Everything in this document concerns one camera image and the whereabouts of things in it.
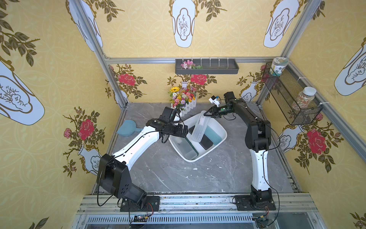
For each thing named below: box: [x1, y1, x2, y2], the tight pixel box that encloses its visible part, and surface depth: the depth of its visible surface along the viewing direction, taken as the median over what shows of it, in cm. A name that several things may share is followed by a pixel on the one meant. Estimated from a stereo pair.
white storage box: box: [168, 111, 228, 163], surface depth 96 cm
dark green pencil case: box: [184, 136, 199, 158], surface depth 91 cm
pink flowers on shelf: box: [180, 59, 203, 70], surface depth 89 cm
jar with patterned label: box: [269, 56, 289, 77], surface depth 87 cm
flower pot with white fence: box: [167, 86, 197, 117], surface depth 105 cm
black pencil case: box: [188, 124, 214, 151], surface depth 97 cm
